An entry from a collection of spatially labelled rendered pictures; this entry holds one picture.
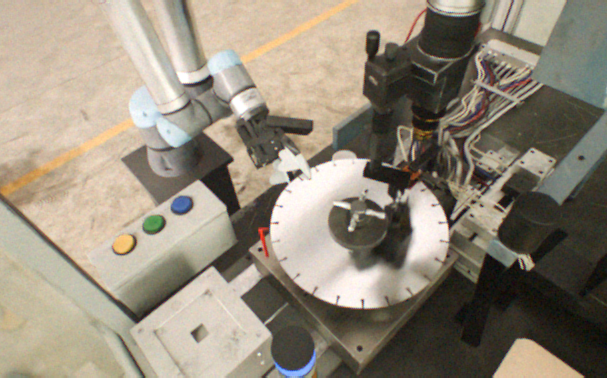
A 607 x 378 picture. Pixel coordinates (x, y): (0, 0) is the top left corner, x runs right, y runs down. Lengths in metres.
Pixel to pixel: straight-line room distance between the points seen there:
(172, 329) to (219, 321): 0.08
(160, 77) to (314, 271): 0.52
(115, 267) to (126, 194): 1.42
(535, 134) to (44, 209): 2.24
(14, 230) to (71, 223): 1.72
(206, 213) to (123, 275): 0.20
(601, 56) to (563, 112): 0.83
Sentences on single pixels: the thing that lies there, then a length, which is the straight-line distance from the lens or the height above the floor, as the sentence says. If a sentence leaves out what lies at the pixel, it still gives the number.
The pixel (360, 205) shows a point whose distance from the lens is 0.70.
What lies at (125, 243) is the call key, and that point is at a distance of 0.87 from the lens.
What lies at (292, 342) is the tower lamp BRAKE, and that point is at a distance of 0.43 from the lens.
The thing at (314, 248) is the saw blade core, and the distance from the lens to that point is 0.71.
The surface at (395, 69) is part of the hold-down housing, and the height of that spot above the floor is 1.25.
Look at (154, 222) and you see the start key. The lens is 0.87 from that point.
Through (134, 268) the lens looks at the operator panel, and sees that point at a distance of 0.84.
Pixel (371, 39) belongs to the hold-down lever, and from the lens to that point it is 0.58.
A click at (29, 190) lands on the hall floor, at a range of 2.60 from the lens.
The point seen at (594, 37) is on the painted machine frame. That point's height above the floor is 1.30.
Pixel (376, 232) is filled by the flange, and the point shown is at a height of 0.96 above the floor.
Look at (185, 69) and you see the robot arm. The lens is 1.06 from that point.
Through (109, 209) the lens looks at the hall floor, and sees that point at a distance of 2.24.
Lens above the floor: 1.57
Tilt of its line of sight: 51 degrees down
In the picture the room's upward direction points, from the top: 6 degrees counter-clockwise
